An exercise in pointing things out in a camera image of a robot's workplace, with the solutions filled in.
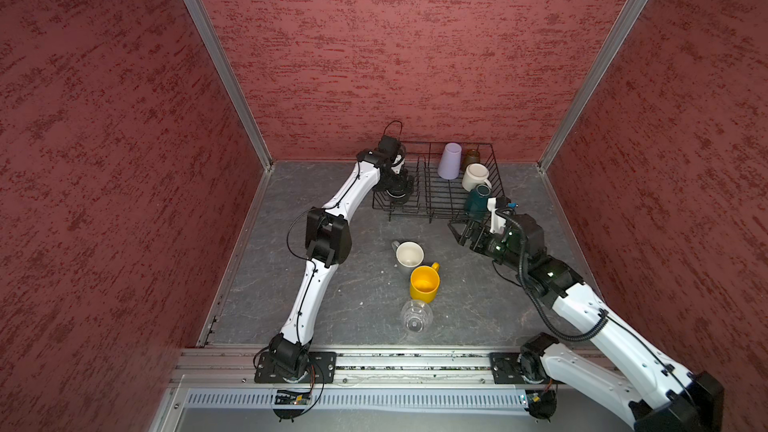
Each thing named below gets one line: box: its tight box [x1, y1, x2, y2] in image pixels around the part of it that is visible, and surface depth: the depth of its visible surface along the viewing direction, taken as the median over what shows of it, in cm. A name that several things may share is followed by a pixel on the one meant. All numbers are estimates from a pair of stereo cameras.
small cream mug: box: [391, 240, 425, 268], surface depth 89 cm
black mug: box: [384, 175, 415, 204], surface depth 93 cm
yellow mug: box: [410, 262, 441, 303], surface depth 83 cm
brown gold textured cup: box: [463, 149, 480, 170], surface depth 115 cm
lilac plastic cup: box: [437, 142, 462, 180], surface depth 109 cm
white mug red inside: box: [461, 163, 492, 192], surface depth 107 cm
